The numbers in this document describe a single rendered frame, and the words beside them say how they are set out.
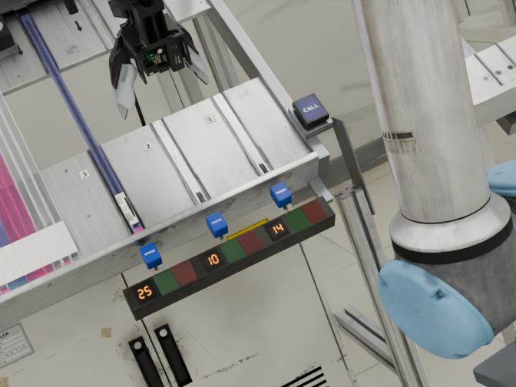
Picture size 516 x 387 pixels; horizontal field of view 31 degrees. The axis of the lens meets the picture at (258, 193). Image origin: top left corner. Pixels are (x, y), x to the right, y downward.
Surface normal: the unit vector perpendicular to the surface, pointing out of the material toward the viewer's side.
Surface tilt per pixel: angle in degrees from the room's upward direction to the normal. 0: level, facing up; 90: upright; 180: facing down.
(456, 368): 0
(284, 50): 90
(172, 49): 118
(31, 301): 133
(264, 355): 95
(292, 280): 90
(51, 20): 43
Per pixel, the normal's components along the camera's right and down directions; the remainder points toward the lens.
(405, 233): -0.78, -0.32
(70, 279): 0.46, 0.74
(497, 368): -0.34, -0.89
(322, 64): 0.32, 0.18
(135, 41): -0.15, -0.71
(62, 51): -0.04, -0.53
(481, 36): -0.88, 0.41
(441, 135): 0.15, 0.37
